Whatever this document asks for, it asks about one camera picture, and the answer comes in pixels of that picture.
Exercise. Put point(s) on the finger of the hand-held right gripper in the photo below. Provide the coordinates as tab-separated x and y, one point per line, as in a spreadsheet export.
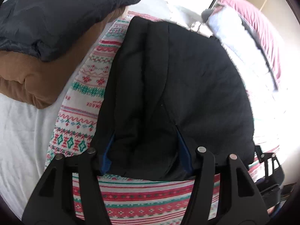
266	158

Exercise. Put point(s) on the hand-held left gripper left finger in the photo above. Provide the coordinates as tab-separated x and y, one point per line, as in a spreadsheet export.
106	159

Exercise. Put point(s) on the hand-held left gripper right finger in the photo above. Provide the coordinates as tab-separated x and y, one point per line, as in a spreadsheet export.
186	157

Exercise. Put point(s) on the black quilted coat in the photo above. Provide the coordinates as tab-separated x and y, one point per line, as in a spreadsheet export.
175	86

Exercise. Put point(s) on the patterned knit-print blanket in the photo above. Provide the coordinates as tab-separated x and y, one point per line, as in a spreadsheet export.
82	112

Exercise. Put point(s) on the white bed cover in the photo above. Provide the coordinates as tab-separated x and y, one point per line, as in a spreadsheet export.
23	140

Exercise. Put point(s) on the folded brown garment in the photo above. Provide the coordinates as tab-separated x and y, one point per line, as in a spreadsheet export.
46	82

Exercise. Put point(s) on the pink velvet pillow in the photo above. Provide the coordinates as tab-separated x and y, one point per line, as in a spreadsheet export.
260	28

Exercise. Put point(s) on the folded dark puffer jacket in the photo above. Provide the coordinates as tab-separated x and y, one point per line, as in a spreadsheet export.
28	44

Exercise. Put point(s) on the folded black garment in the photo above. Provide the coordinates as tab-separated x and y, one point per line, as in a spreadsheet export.
70	7

